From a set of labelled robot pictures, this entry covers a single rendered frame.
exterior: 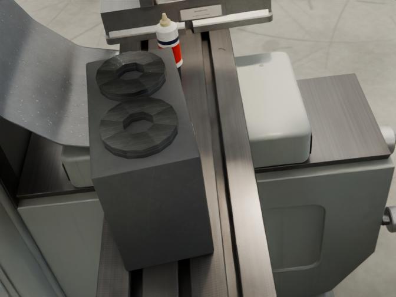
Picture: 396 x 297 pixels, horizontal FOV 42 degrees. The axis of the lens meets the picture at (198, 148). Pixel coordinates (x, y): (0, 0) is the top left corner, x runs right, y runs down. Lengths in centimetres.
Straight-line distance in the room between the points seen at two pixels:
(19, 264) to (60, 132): 36
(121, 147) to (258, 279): 25
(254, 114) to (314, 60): 155
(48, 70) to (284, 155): 51
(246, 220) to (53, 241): 60
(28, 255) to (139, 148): 72
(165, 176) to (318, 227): 72
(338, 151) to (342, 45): 162
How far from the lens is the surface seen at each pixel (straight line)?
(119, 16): 108
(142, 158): 56
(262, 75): 114
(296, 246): 129
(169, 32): 95
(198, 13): 109
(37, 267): 128
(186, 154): 56
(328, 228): 124
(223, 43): 105
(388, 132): 126
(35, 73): 107
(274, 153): 103
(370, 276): 179
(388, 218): 127
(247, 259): 69
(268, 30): 279
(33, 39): 115
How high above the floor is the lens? 151
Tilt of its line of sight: 45 degrees down
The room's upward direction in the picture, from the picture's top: 9 degrees counter-clockwise
